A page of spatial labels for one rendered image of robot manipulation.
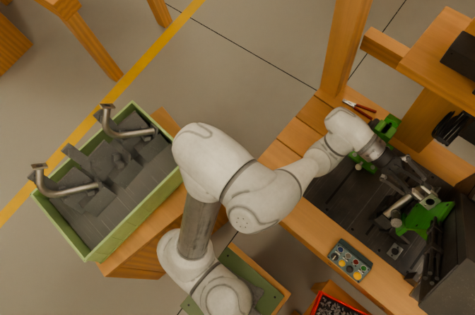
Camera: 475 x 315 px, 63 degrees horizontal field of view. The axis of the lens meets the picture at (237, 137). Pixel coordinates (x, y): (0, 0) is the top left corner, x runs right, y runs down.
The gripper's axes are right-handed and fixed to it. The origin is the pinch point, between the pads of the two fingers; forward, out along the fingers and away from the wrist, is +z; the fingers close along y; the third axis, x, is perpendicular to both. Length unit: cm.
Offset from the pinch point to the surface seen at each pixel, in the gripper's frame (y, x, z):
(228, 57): -76, 144, -116
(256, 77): -70, 139, -88
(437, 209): 0.9, -5.0, 4.4
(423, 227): -5.2, -9.7, 4.5
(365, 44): 18, 32, -48
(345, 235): -37.9, 6.6, -2.5
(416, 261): -26.3, 8.4, 22.8
